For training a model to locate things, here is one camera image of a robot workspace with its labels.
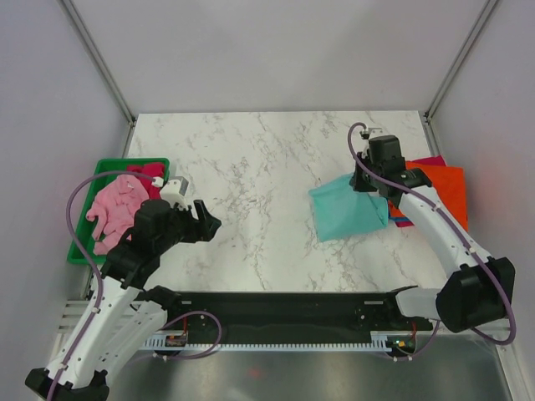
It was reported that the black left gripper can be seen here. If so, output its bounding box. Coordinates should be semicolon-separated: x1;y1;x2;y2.
155;199;221;253

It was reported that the teal t shirt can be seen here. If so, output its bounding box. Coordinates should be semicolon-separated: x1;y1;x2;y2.
308;174;389;242

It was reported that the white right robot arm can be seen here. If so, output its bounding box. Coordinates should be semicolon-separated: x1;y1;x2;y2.
352;135;517;344

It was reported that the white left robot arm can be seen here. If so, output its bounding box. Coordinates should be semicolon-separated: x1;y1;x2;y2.
25;200;222;400

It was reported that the magenta folded t shirt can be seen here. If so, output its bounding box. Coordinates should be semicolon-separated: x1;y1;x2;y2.
388;155;446;228

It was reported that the blue folded t shirt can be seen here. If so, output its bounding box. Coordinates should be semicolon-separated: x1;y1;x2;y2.
389;215;410;222

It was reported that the orange folded t shirt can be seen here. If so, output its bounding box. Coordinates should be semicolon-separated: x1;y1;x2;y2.
406;161;468;231

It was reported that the magenta t shirt in bin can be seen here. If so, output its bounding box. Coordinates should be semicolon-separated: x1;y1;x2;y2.
126;162;166;199

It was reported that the pink t shirt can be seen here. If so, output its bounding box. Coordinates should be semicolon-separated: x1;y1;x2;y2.
85;175;149;256

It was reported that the green plastic bin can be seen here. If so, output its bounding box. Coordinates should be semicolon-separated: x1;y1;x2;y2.
75;158;170;265

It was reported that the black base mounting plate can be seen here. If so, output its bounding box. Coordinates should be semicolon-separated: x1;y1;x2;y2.
137;287;432;348

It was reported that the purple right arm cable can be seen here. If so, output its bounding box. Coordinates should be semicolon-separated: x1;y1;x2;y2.
347;121;516;363

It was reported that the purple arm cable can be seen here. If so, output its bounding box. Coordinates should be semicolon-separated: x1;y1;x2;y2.
45;169;222;401
347;121;516;363

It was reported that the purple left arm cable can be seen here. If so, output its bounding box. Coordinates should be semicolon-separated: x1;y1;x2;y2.
45;169;222;401

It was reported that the white slotted cable duct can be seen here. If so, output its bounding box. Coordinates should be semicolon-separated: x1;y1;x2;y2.
140;331;417;353

